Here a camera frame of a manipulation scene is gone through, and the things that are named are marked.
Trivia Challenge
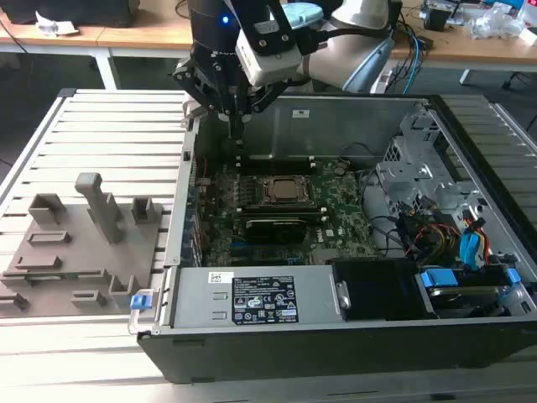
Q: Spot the metal drive cage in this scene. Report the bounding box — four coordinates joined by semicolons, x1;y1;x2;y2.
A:
375;113;483;219

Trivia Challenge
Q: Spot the clear plastic bag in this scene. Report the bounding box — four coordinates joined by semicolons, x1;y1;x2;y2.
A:
465;2;525;41

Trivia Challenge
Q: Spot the wooden desk with white frame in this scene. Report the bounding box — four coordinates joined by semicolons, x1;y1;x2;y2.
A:
0;8;269;92

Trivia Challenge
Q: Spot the black speaker box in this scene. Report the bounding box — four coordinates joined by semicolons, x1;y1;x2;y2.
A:
388;0;404;39

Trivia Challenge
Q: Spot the blue disk carrier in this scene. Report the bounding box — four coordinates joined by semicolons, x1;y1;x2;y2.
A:
419;266;521;295

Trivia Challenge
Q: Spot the black fan shroud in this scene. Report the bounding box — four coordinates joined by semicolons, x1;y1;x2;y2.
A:
326;258;435;322

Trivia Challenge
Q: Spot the blue cable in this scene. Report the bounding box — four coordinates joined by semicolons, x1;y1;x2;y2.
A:
404;31;423;94

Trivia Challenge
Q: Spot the grey power supply unit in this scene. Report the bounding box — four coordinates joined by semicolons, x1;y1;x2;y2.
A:
169;264;347;328

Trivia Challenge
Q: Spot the crumpled white paper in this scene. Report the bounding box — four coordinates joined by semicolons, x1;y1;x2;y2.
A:
35;10;80;37

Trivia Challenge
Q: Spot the red data wire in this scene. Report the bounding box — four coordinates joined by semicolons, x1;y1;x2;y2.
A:
463;216;492;261

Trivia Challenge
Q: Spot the black power supply label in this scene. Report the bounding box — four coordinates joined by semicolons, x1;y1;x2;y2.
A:
232;275;297;324

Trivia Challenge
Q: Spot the blue flat data wire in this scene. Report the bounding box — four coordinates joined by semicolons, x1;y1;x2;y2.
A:
459;230;483;270

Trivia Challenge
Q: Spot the silver CPU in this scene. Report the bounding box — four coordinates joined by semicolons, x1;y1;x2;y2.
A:
268;178;314;201

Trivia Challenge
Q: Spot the silver hard disk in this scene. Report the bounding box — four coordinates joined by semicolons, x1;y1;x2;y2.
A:
427;285;504;316

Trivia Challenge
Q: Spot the black graphics card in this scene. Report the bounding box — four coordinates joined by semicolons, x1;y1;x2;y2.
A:
242;217;307;244

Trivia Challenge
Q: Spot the small dark electronic device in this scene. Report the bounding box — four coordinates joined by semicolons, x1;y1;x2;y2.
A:
422;0;453;31

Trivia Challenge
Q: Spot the white power strip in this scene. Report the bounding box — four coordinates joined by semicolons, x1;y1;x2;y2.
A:
370;69;394;94

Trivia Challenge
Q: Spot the yellow red black wire bundle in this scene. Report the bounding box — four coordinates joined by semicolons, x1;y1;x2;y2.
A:
402;212;462;261

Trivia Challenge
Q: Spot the thin black wire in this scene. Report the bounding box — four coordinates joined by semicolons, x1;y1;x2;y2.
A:
343;141;383;169

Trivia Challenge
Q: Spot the green motherboard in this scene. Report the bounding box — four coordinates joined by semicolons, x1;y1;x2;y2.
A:
195;157;378;268

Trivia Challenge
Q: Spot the black open PC case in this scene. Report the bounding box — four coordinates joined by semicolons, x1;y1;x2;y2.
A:
128;90;537;385

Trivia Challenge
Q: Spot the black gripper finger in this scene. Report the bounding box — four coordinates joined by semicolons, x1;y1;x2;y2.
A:
211;62;237;142
236;79;290;142

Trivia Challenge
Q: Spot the black case on desk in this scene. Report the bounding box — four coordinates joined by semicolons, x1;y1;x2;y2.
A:
0;0;135;29

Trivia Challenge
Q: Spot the grey parts rack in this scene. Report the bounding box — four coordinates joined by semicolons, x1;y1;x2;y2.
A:
0;171;164;320

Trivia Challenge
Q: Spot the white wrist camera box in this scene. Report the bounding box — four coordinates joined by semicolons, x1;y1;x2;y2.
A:
234;18;303;87

